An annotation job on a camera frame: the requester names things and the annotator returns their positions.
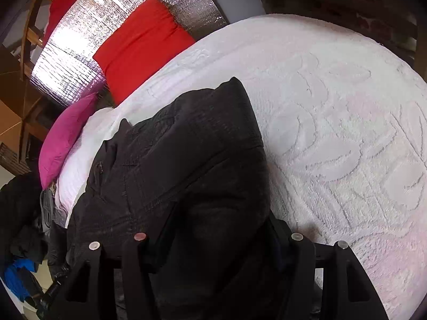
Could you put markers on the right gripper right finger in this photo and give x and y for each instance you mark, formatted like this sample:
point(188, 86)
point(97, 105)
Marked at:
point(347, 292)

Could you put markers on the red pillow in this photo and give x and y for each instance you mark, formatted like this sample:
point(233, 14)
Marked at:
point(147, 40)

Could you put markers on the grey garment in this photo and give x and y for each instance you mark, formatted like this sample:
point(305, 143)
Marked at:
point(51, 210)

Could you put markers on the pink pillow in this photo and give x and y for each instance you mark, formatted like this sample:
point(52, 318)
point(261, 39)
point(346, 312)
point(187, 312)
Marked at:
point(62, 136)

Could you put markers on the white bed blanket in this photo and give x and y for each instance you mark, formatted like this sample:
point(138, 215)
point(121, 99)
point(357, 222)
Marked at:
point(343, 122)

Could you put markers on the wooden stair railing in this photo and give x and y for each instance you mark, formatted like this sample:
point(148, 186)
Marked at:
point(32, 36)

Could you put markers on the black coat pile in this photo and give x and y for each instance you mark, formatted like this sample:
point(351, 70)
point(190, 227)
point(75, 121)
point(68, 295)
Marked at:
point(22, 235)

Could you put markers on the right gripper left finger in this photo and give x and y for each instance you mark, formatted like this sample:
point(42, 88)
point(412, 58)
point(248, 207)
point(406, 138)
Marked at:
point(88, 291)

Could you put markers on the black quilted jacket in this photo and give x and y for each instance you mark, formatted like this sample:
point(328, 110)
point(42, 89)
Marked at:
point(201, 160)

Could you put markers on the silver foil headboard panel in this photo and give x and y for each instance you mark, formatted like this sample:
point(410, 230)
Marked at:
point(66, 70)

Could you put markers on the blue jacket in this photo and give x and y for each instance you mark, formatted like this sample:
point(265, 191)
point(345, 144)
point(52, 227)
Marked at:
point(19, 278)

